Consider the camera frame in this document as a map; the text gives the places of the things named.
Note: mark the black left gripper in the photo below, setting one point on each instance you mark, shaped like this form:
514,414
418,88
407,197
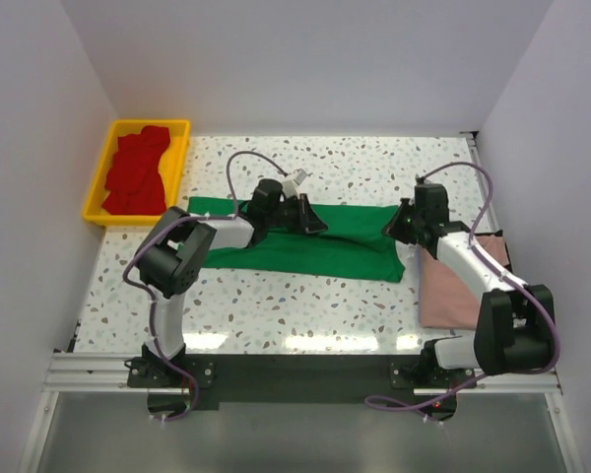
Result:
306,220

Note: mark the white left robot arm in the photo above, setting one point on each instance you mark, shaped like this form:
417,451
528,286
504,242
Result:
170,259

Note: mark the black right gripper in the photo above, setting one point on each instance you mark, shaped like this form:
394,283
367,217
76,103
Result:
393,228

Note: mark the yellow plastic bin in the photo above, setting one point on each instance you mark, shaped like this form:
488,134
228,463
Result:
170,169

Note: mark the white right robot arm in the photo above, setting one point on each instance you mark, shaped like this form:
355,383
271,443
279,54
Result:
515,330

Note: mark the pink folded t shirt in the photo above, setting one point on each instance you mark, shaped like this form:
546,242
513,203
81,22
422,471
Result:
454,280

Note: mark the red t shirt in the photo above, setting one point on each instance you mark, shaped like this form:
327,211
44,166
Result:
134,184

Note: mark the green t shirt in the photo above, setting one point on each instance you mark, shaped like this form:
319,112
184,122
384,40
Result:
352,247

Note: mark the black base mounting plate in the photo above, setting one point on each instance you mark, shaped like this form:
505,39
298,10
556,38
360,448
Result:
205,382

